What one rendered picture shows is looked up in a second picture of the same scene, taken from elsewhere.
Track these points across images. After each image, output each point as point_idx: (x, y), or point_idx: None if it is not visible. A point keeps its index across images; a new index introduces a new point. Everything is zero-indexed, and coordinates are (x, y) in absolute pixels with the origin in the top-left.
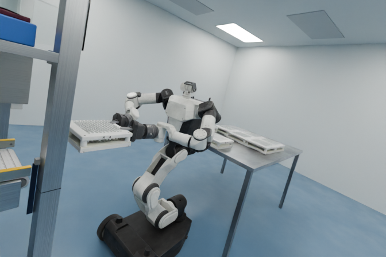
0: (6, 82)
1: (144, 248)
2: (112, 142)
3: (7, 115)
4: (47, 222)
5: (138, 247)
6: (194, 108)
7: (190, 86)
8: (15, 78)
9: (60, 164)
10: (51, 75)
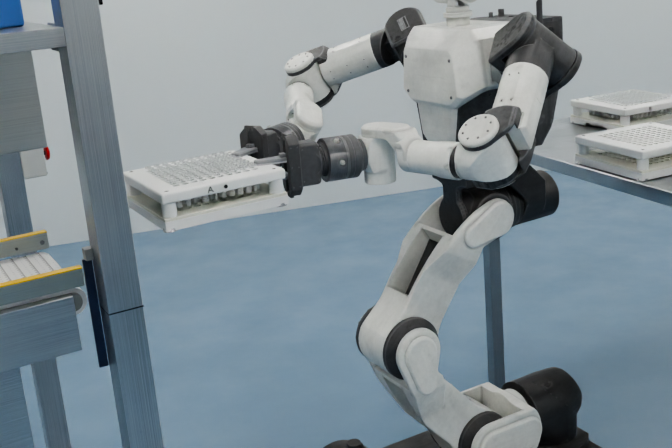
0: (1, 111)
1: None
2: (237, 200)
3: (22, 198)
4: (138, 380)
5: None
6: (479, 54)
7: None
8: (12, 98)
9: (128, 253)
10: (64, 73)
